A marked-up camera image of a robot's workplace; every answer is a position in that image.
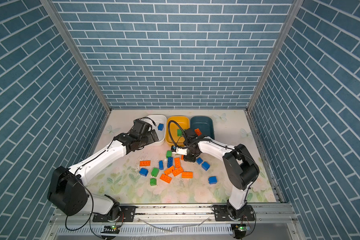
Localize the narrow blue lego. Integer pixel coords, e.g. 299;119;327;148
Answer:
159;161;164;170

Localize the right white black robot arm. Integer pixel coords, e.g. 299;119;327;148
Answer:
177;129;260;220

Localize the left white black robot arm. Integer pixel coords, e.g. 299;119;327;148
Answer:
47;118;159;222

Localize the yellow plastic container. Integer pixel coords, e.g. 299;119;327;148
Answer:
165;116;190;147

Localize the dark teal plastic container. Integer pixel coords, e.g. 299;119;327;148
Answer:
190;116;215;140

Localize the white plastic container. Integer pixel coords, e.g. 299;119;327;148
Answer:
143;115;167;146

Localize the tall blue lego centre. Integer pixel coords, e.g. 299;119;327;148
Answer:
167;157;174;168

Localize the green lego left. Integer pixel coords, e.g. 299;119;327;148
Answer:
151;168;160;178

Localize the orange lego diagonal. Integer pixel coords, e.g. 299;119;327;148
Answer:
164;166;175;176

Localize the blue lego bottom right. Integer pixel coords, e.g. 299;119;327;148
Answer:
208;176;218;185

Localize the green lego bottom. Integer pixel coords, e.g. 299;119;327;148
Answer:
150;178;157;186

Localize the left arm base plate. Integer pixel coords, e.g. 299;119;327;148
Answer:
93;206;137;223

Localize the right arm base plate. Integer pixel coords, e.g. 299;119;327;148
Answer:
211;205;256;222

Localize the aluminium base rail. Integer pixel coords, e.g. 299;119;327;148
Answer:
42;203;305;240

